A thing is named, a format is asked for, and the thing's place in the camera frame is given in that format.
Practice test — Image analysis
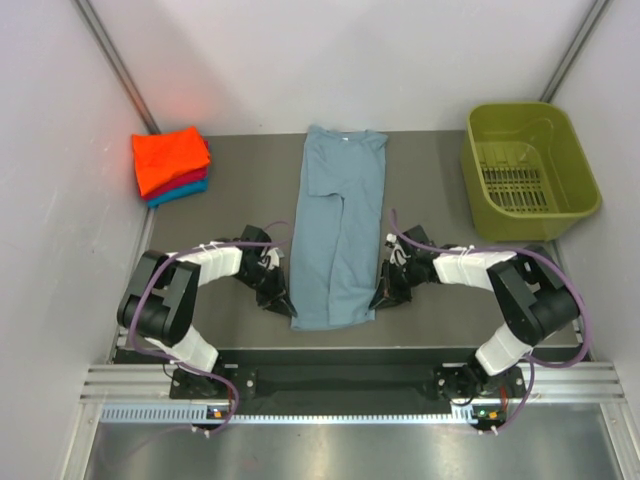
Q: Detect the grey blue t shirt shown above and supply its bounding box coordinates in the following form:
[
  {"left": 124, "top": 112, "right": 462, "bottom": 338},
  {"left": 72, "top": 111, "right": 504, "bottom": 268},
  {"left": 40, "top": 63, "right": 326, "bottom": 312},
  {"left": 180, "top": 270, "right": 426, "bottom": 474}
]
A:
[{"left": 289, "top": 126, "right": 388, "bottom": 331}]

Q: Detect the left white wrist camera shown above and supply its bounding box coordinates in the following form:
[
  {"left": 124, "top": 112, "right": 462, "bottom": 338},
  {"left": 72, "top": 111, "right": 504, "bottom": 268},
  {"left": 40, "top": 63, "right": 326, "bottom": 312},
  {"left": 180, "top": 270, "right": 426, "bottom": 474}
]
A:
[{"left": 260, "top": 247, "right": 284, "bottom": 271}]

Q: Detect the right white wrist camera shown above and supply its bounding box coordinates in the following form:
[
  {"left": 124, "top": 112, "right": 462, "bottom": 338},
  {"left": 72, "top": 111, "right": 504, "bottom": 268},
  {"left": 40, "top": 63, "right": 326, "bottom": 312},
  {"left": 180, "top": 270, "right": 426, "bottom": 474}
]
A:
[{"left": 385, "top": 237, "right": 410, "bottom": 266}]

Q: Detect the perforated cable duct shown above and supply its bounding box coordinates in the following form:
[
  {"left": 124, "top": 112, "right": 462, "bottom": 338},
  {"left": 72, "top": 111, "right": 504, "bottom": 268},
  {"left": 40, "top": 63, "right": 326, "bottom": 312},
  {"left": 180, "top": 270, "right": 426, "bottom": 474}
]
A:
[{"left": 99, "top": 403, "right": 511, "bottom": 425}]

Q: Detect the teal folded t shirt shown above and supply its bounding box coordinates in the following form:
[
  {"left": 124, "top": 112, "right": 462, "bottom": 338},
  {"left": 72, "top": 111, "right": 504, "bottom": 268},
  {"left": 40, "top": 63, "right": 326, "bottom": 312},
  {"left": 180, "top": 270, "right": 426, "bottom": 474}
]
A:
[{"left": 147, "top": 179, "right": 208, "bottom": 208}]

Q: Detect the magenta folded t shirt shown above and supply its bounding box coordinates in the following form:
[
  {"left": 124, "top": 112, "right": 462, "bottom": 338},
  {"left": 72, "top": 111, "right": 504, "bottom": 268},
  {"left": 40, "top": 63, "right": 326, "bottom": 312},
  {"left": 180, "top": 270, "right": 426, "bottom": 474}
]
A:
[{"left": 138, "top": 132, "right": 211, "bottom": 201}]

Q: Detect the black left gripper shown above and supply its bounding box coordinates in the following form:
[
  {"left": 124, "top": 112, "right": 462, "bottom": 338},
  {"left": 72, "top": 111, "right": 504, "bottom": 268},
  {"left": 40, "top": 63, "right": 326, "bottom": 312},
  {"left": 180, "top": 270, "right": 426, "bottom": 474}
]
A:
[{"left": 236, "top": 263, "right": 297, "bottom": 318}]

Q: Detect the orange folded t shirt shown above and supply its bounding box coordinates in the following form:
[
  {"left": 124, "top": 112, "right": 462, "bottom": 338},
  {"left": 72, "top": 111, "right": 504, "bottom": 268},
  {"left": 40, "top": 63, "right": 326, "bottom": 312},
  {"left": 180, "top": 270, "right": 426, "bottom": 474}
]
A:
[{"left": 131, "top": 126, "right": 210, "bottom": 196}]

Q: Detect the purple cable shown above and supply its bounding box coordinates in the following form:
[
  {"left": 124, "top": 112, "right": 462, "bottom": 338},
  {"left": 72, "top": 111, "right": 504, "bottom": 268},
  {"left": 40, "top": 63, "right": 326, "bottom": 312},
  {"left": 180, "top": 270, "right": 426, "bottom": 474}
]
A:
[
  {"left": 388, "top": 208, "right": 595, "bottom": 435},
  {"left": 128, "top": 219, "right": 292, "bottom": 435}
]

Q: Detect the aluminium frame rail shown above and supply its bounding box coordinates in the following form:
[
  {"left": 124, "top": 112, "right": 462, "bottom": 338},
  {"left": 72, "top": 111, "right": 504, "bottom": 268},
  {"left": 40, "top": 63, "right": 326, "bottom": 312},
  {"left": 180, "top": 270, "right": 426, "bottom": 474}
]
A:
[{"left": 80, "top": 362, "right": 624, "bottom": 403}]

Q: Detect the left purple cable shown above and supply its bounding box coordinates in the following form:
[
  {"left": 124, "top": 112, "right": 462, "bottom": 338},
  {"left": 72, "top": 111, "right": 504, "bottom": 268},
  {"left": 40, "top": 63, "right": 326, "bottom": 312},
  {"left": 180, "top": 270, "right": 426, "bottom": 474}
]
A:
[{"left": 128, "top": 219, "right": 292, "bottom": 435}]

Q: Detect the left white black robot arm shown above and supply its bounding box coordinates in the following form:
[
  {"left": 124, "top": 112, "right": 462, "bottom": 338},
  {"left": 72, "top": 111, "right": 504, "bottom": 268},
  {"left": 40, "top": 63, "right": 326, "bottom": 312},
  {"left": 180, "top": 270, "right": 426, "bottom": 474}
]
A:
[{"left": 116, "top": 225, "right": 297, "bottom": 398}]

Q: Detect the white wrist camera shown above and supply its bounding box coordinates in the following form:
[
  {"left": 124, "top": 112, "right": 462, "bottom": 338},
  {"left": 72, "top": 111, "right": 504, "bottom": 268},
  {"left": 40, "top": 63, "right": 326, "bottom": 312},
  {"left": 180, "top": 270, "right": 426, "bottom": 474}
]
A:
[
  {"left": 260, "top": 247, "right": 284, "bottom": 271},
  {"left": 385, "top": 237, "right": 410, "bottom": 266}
]

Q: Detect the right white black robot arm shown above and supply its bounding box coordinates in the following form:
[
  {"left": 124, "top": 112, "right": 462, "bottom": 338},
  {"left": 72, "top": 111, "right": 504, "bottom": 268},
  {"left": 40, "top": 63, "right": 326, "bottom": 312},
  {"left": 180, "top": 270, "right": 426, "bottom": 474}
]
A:
[{"left": 369, "top": 225, "right": 580, "bottom": 406}]

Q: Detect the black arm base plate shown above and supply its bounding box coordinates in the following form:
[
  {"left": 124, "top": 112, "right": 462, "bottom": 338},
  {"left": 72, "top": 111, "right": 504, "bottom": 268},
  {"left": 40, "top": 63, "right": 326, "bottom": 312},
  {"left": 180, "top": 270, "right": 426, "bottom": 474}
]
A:
[{"left": 168, "top": 364, "right": 526, "bottom": 403}]

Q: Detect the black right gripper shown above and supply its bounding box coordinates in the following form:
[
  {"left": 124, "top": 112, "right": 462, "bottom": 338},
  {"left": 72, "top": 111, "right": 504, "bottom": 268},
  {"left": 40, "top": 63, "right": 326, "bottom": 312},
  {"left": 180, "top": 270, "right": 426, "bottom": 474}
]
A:
[{"left": 370, "top": 258, "right": 423, "bottom": 310}]

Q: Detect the olive green plastic basket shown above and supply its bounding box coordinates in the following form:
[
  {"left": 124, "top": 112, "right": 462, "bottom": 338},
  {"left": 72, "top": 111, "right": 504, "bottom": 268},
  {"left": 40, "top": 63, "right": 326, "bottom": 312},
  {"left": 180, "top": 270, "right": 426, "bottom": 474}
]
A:
[{"left": 460, "top": 102, "right": 602, "bottom": 242}]

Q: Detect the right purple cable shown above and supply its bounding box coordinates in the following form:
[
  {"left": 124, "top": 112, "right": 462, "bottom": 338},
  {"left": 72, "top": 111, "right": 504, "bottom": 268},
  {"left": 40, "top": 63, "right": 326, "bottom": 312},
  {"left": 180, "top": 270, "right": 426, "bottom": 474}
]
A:
[{"left": 388, "top": 208, "right": 595, "bottom": 435}]

